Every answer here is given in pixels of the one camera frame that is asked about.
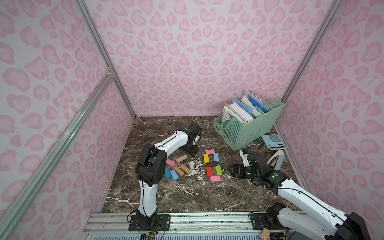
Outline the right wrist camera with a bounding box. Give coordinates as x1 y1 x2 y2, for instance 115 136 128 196
239 149 252 168

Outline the wooden box at right wall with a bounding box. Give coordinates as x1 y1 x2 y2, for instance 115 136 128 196
267 150 285 170

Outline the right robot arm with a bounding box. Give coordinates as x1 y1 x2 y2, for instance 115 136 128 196
229 150 371 240

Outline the wooden block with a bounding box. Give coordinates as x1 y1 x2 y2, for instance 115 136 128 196
176 155 188 163
174 166 185 176

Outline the front aluminium rail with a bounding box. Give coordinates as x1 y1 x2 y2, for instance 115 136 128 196
80 211 344 240

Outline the white papers stack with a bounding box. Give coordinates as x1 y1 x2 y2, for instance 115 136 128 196
222 103 255 126

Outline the green block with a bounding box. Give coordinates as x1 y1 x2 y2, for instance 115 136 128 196
216 166 223 176

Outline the yellow block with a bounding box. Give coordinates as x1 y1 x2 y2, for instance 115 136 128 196
203 154 210 164

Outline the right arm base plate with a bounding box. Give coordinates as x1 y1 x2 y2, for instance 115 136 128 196
248 212 285 230

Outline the teal block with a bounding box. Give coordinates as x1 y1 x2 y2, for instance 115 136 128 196
165 168 172 179

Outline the green plastic file basket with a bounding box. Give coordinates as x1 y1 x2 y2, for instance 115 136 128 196
214 98 285 151

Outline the wooden block diagonal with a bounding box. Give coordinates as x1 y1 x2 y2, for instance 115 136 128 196
180 165 192 175

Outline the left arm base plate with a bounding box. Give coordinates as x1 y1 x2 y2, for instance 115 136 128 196
129 214 171 232

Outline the pink block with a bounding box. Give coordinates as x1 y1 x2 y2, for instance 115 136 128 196
205 149 215 155
166 159 176 168
210 176 221 183

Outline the red block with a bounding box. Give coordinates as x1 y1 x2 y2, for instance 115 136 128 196
206 167 213 178

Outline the dark brown block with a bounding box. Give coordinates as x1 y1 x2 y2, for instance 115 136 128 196
207 162 219 167

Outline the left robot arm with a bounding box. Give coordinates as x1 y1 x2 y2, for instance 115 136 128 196
135 123 202 225

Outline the blue folder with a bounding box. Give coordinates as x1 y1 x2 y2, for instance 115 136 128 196
249 97 268 113

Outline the light blue block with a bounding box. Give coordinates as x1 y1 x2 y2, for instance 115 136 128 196
214 153 219 163
170 170 179 181

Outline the grey calculator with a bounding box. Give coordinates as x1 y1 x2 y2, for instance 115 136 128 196
262 135 288 151

